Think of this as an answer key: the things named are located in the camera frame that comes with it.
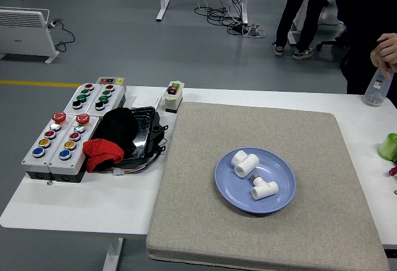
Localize four-button control box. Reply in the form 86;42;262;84
63;82;103;113
86;84;128;115

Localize black floor cables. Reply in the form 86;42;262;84
194;0;249;35

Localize five-button control box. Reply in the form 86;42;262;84
21;112;68;181
48;113;100;184

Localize standing person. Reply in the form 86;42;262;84
272;0;336;60

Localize green translucent cup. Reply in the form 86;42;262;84
378;133;397;162

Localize white plastic pipe tee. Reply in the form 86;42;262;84
230;149;261;179

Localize person's hand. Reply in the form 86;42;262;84
370;33;397;79

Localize white green-red switch box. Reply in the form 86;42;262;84
163;81;186;114

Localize black heater cord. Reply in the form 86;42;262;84
46;19;76;52

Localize clear spray bottle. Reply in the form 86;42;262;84
362;66;392;108

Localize wire harness with connector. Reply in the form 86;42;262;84
105;154;164;177

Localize blue round plate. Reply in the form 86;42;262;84
214;147;297;217

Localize black cloth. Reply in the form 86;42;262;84
92;107;140;151

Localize grey-brown mat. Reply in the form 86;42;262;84
146;101;391;271

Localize white table leg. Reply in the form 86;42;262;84
102;238;124;271

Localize red cloth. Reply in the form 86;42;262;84
82;138;125;173

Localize white panel heater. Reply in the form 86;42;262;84
0;6;60;64

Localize white power strip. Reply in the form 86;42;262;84
228;22;267;38

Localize black office chair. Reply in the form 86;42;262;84
315;29;350;51

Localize grey flat switch panel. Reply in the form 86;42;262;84
96;76;126;86

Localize black plastic tray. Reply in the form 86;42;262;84
92;105;170;166

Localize white pipe tee metal end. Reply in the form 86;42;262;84
250;173;280;202

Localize white paper sheet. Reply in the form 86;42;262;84
125;95;163;110

